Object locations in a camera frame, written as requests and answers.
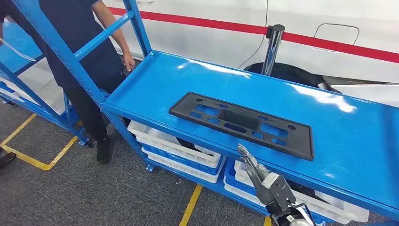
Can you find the person's left hand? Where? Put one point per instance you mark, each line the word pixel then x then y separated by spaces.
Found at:
pixel 128 60

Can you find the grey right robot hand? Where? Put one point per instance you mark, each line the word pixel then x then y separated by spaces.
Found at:
pixel 257 177

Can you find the black plastic mounting plate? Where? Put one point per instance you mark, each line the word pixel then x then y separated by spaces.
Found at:
pixel 299 140

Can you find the person's left forearm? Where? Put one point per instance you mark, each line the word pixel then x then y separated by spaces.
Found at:
pixel 112 28

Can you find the black part in crate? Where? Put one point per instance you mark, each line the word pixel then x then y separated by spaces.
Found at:
pixel 308 190
pixel 187 145

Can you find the blue metal shelf rack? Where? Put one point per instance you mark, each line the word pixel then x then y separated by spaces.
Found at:
pixel 18 46
pixel 187 81

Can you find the white plastic crate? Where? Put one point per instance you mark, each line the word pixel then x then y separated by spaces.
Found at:
pixel 149 134
pixel 187 172
pixel 240 196
pixel 336 209
pixel 40 87

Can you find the blue plastic crate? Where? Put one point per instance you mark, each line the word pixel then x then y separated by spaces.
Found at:
pixel 187 163
pixel 229 174

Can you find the yellow floor tape strip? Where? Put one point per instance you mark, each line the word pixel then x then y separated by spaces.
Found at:
pixel 190 204
pixel 267 221

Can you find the person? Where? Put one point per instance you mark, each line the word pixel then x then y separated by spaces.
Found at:
pixel 78 31

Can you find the white car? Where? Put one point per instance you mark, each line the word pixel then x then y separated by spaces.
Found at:
pixel 202 43

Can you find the red barrier belt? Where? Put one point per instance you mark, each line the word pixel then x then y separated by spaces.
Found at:
pixel 202 22

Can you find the black car tyre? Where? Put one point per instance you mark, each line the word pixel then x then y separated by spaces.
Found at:
pixel 290 73

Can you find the yellow floor tape outline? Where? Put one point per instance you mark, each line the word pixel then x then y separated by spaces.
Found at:
pixel 40 164

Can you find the person's black shoe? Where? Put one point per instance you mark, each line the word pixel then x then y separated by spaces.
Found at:
pixel 6 159

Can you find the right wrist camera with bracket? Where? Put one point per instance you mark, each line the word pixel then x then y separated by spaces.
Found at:
pixel 282 190

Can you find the chrome stanchion post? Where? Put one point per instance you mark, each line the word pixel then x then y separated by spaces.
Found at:
pixel 271 50

